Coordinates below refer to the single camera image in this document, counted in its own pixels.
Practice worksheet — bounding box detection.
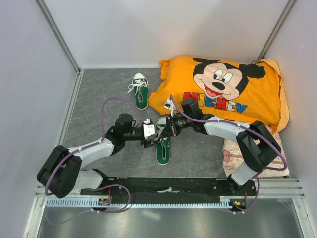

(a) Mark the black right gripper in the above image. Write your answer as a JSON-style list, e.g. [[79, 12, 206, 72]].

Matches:
[[160, 113, 193, 138]]

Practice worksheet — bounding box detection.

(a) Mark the white shoelace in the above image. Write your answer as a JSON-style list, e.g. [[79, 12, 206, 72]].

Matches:
[[154, 125, 169, 144]]

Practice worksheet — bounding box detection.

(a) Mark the green canvas sneaker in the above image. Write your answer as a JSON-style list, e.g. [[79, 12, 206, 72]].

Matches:
[[132, 73, 149, 110], [156, 117, 171, 165]]

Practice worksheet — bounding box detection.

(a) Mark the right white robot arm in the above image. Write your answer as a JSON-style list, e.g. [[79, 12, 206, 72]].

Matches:
[[155, 97, 283, 195]]

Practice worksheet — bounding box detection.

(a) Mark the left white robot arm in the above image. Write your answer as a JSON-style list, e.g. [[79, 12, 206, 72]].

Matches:
[[37, 114, 161, 198]]

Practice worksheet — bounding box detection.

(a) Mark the pink patterned white cloth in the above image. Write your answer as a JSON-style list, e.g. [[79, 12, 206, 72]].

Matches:
[[223, 132, 290, 178]]

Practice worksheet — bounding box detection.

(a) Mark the orange Mickey Mouse cloth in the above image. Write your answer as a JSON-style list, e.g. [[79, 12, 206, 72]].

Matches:
[[149, 56, 289, 133]]

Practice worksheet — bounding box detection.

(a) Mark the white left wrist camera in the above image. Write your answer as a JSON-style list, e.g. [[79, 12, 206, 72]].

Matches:
[[143, 119, 156, 139]]

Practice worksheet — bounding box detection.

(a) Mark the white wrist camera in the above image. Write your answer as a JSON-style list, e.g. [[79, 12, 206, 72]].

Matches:
[[164, 98, 176, 115], [143, 119, 156, 139]]

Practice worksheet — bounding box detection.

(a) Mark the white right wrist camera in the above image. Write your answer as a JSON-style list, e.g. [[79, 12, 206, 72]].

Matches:
[[164, 98, 176, 115]]

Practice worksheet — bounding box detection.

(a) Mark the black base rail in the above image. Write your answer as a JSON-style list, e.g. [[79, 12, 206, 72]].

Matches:
[[80, 176, 256, 199]]

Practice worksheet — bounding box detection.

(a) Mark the white cable tie on rail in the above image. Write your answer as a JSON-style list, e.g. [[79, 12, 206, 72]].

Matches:
[[157, 187, 179, 194]]

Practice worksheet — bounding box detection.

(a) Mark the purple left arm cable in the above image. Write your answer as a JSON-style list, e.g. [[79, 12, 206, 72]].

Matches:
[[44, 97, 147, 196]]

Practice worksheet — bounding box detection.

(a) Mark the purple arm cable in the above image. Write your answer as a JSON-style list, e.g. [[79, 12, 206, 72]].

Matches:
[[44, 97, 147, 196], [169, 94, 289, 215]]

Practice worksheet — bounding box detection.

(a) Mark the aluminium frame rail front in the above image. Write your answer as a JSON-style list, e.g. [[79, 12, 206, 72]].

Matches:
[[34, 177, 305, 199]]

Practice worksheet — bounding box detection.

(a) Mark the grey slotted cable duct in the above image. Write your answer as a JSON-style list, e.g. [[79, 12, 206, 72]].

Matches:
[[46, 195, 248, 208]]

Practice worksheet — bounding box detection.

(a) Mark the right aluminium corner post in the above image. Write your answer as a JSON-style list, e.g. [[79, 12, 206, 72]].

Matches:
[[257, 0, 298, 60]]

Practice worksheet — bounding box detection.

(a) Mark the aluminium corner post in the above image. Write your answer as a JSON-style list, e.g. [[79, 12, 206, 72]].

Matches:
[[257, 0, 298, 60], [34, 0, 81, 75]]

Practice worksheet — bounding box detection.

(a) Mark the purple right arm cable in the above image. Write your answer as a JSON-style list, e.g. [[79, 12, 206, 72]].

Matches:
[[169, 94, 289, 215]]

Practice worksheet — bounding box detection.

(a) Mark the left aluminium corner post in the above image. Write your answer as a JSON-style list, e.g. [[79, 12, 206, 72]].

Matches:
[[34, 0, 81, 75]]

